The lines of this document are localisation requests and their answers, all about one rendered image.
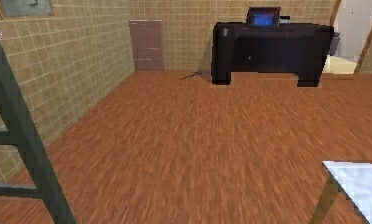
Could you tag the laptop with blue screen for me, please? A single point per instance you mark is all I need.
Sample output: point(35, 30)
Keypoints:
point(263, 18)

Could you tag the white top table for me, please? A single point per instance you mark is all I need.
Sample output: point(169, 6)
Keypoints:
point(355, 186)

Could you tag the framed grey wall picture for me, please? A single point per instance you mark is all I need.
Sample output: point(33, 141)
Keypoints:
point(25, 7)

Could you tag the brown room door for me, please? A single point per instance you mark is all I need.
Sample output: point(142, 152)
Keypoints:
point(147, 45)

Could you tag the dark green shelf frame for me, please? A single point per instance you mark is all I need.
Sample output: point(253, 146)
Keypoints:
point(19, 133)

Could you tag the black desk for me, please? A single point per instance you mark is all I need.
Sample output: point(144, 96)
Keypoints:
point(270, 50)

